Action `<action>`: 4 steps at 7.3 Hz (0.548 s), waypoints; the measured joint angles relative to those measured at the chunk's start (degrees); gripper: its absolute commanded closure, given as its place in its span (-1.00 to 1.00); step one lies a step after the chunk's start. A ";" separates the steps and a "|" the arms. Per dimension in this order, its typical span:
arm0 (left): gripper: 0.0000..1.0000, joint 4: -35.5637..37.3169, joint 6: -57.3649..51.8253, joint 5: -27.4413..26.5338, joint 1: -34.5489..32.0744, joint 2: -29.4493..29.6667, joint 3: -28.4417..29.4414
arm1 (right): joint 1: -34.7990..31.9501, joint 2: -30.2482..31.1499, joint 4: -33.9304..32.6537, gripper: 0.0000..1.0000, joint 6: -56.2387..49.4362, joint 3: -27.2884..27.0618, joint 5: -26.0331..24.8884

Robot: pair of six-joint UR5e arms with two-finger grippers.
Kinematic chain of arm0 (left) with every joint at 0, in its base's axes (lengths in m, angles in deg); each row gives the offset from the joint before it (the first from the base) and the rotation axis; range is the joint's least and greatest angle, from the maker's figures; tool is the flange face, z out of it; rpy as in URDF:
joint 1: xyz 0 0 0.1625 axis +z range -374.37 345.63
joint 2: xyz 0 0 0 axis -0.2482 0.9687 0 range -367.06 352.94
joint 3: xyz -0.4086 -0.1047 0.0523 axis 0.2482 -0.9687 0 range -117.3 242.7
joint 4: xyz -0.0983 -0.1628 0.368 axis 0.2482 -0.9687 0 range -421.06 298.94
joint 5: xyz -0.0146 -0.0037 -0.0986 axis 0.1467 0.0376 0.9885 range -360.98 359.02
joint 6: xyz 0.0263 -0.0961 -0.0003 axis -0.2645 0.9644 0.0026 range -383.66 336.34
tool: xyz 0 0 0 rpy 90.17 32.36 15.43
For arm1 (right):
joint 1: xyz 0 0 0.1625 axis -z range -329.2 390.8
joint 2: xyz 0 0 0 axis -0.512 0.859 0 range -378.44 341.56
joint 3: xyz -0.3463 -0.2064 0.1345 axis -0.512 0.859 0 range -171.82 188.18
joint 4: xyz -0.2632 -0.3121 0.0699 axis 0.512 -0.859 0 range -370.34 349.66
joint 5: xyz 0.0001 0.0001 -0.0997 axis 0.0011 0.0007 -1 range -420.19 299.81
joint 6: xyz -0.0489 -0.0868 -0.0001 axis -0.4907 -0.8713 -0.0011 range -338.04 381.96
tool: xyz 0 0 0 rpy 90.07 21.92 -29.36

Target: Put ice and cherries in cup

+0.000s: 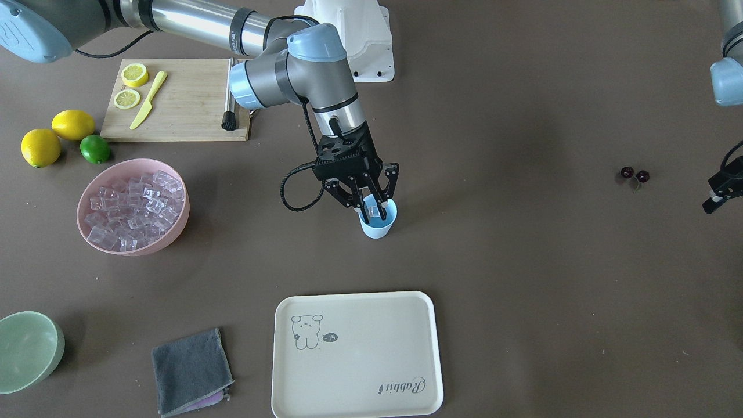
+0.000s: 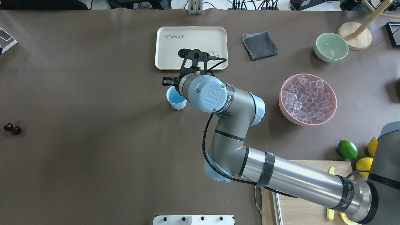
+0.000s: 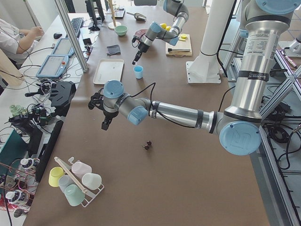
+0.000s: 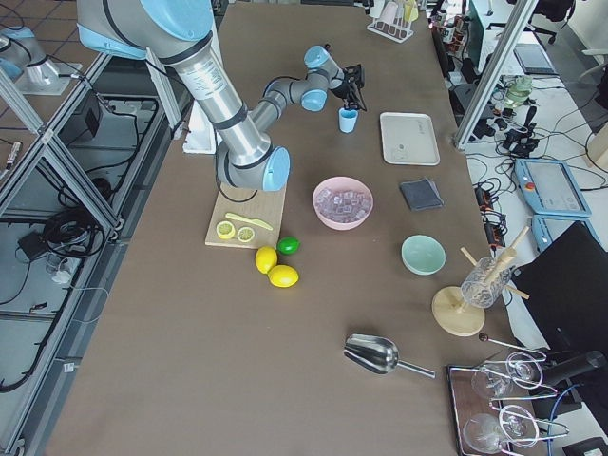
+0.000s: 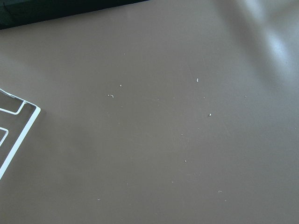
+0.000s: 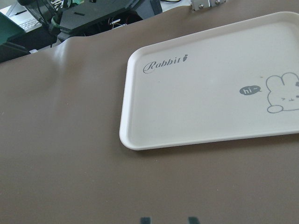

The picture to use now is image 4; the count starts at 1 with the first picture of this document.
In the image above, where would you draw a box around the yellow plastic knife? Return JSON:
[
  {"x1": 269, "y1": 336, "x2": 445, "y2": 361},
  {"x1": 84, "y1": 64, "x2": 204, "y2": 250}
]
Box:
[{"x1": 225, "y1": 212, "x2": 274, "y2": 231}]

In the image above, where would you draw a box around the wine glass tray rack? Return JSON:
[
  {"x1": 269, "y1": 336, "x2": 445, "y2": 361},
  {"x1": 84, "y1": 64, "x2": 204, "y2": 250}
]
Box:
[{"x1": 446, "y1": 350, "x2": 569, "y2": 455}]

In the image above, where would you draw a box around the grey folded cloth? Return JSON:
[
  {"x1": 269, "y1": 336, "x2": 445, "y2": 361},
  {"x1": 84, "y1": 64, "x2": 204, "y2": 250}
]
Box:
[{"x1": 399, "y1": 178, "x2": 444, "y2": 211}]

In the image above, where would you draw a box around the blue plastic cup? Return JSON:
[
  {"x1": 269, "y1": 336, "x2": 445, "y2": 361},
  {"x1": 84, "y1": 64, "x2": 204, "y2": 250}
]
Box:
[{"x1": 338, "y1": 107, "x2": 359, "y2": 134}]

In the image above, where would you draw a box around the blue teach pendant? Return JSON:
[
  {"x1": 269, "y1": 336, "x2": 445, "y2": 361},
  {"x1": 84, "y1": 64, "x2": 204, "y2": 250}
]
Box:
[
  {"x1": 514, "y1": 159, "x2": 592, "y2": 218},
  {"x1": 531, "y1": 215, "x2": 590, "y2": 253}
]

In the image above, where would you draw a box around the white wire cup rack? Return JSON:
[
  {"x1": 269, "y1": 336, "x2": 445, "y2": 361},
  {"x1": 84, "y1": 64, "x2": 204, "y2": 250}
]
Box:
[{"x1": 367, "y1": 0, "x2": 413, "y2": 44}]

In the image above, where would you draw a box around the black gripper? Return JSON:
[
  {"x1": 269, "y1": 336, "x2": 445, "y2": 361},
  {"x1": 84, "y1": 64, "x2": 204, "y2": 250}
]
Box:
[{"x1": 337, "y1": 65, "x2": 367, "y2": 112}]

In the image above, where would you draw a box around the wooden glass stand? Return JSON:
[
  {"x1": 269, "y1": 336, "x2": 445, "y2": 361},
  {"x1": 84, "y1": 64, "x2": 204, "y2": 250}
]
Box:
[{"x1": 431, "y1": 226, "x2": 529, "y2": 336}]

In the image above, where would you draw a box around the yellow plastic cup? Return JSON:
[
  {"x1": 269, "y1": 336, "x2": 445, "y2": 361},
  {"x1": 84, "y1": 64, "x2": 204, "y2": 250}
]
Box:
[{"x1": 403, "y1": 0, "x2": 419, "y2": 22}]

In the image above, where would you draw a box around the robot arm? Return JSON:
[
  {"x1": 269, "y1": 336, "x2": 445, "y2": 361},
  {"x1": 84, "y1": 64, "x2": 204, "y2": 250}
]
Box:
[
  {"x1": 1, "y1": 21, "x2": 366, "y2": 112},
  {"x1": 77, "y1": 0, "x2": 365, "y2": 192}
]

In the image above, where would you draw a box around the lemon slice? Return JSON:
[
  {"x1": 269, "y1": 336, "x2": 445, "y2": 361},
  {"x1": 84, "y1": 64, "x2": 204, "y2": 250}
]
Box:
[
  {"x1": 237, "y1": 226, "x2": 256, "y2": 243},
  {"x1": 216, "y1": 220, "x2": 237, "y2": 240}
]

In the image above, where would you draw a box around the green lime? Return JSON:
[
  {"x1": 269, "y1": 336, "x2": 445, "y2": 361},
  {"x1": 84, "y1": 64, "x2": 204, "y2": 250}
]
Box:
[{"x1": 276, "y1": 237, "x2": 300, "y2": 256}]

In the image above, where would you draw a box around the yellow lemon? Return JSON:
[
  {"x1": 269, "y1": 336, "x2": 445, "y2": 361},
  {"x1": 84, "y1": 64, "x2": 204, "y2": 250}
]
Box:
[
  {"x1": 255, "y1": 246, "x2": 278, "y2": 275},
  {"x1": 268, "y1": 265, "x2": 299, "y2": 288}
]

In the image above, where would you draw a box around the wooden cutting board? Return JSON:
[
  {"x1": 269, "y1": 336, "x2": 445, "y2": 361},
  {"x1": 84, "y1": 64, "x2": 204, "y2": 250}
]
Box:
[{"x1": 205, "y1": 183, "x2": 287, "y2": 250}]

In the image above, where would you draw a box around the textured clear glass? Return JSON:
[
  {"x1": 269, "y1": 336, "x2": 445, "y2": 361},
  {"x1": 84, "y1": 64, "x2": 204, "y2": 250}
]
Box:
[{"x1": 461, "y1": 257, "x2": 513, "y2": 309}]

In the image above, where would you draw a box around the pink bowl of ice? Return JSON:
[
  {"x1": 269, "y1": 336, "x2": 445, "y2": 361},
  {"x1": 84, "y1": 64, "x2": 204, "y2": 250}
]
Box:
[{"x1": 312, "y1": 176, "x2": 374, "y2": 231}]

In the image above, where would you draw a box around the steel ice scoop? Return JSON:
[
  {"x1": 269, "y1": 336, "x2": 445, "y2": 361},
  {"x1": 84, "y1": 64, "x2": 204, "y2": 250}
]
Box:
[{"x1": 344, "y1": 333, "x2": 436, "y2": 379}]

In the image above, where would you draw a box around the pink plastic cup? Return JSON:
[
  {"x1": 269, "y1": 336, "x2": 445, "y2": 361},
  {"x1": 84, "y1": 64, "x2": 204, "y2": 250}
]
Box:
[{"x1": 378, "y1": 1, "x2": 398, "y2": 27}]

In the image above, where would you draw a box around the cream rabbit tray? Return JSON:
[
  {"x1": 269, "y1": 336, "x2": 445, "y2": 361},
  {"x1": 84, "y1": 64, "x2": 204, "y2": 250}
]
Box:
[{"x1": 379, "y1": 112, "x2": 440, "y2": 166}]

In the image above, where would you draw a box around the green ceramic bowl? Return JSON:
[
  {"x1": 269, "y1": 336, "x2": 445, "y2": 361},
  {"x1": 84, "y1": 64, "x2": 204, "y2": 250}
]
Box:
[{"x1": 401, "y1": 235, "x2": 447, "y2": 276}]

